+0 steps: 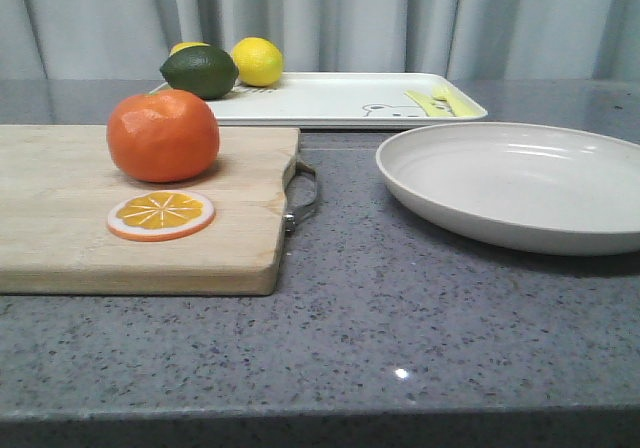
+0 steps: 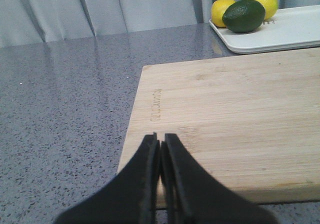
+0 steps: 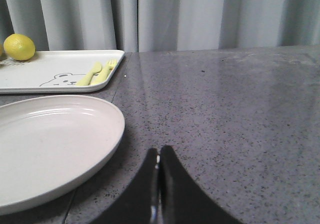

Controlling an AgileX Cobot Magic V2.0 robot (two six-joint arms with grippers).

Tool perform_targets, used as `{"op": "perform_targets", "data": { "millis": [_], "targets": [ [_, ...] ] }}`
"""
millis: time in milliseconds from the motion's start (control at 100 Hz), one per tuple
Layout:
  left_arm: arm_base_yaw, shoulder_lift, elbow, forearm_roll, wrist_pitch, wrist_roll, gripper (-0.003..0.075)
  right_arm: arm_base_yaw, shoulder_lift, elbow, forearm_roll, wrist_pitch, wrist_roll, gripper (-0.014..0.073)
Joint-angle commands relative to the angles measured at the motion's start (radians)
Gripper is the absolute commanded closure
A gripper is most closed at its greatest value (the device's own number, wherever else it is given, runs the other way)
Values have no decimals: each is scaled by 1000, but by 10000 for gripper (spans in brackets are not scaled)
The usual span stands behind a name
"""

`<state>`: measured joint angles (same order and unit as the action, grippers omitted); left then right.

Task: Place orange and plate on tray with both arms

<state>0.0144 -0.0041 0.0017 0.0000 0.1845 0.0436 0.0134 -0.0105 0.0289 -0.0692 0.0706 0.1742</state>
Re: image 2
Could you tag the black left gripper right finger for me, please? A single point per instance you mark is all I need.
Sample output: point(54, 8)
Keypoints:
point(193, 196)

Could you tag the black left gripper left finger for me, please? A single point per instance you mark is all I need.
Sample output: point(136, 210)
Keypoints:
point(129, 198)

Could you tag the white bear tray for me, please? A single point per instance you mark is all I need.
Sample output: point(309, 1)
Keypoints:
point(288, 29)

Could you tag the bamboo cutting board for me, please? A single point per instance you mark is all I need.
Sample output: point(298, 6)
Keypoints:
point(252, 121)

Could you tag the green lime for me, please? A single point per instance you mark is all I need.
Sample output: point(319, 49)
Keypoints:
point(244, 16)

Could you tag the left yellow lemon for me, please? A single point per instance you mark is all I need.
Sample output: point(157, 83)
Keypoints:
point(218, 9)

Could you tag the yellow lemon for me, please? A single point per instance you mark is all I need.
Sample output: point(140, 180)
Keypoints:
point(218, 9)
point(270, 6)

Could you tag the right yellow lemon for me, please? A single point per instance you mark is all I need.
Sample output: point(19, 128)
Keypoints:
point(270, 6)

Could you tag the grey curtain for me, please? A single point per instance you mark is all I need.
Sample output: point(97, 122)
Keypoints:
point(39, 21)

